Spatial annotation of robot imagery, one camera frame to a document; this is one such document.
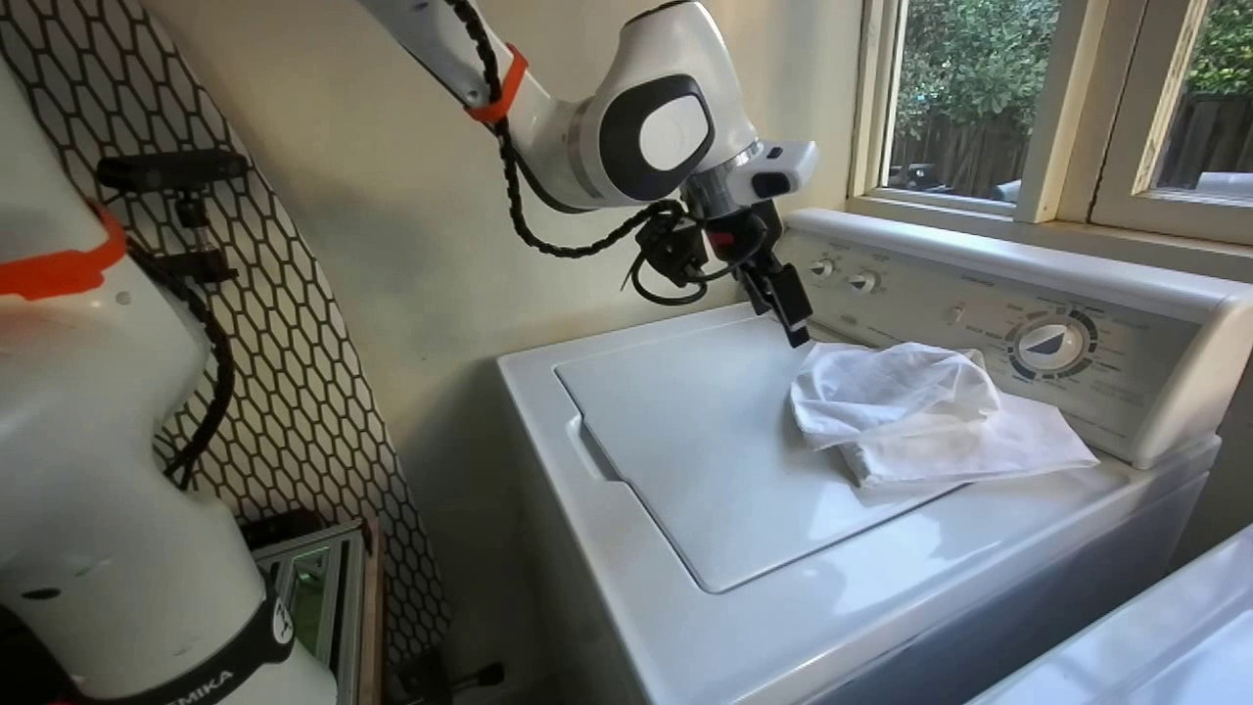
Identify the washing machine lid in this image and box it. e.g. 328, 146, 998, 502
553, 314, 983, 595

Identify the white washing machine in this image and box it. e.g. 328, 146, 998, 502
496, 207, 1253, 705

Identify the white cloth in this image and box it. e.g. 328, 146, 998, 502
788, 340, 1100, 492

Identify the large round dial knob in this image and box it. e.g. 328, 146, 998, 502
1005, 310, 1100, 382

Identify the window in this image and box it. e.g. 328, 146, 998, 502
846, 0, 1253, 248

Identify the hexagon pattern ironing board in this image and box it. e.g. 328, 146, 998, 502
0, 0, 452, 677

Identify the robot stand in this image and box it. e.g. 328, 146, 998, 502
243, 511, 385, 705

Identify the white appliance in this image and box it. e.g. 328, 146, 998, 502
964, 527, 1253, 705

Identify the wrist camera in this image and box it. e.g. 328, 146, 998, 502
636, 213, 710, 287

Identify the camera on mount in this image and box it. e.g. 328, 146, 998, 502
95, 148, 252, 287

